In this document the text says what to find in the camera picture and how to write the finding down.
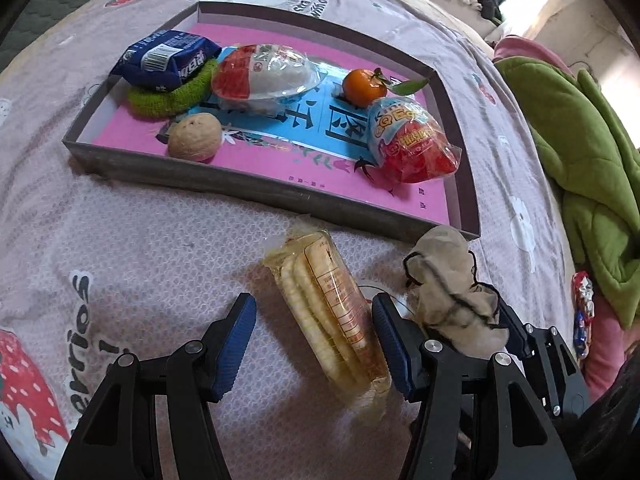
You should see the cracker pack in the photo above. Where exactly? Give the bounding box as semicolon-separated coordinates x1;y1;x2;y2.
262;220;392;422

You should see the red surprise egg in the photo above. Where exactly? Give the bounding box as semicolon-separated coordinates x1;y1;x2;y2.
367;96;461;184

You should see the orange tangerine with leaf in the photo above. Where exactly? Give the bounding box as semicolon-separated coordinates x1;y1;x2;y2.
342;67;430;108

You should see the walnut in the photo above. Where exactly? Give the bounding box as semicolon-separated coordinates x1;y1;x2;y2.
167;113;222;162

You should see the green knitted ring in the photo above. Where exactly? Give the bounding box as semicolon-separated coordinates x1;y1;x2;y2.
124;57;220;120

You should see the red white candy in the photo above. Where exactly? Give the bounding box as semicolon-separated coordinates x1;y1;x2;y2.
210;44;326;115

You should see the blue snack packet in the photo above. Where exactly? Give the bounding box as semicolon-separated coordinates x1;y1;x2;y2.
111;29;221;93

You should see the small snack wrappers pile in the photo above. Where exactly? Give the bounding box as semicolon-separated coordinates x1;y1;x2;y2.
572;271;594;361

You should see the shallow grey cardboard box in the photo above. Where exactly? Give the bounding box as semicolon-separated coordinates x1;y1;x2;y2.
63;2;480;243

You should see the green fleece blanket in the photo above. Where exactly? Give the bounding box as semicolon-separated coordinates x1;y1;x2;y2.
495;56;639;330

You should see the pink pillow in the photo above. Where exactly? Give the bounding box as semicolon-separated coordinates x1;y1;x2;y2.
492;35;574;76

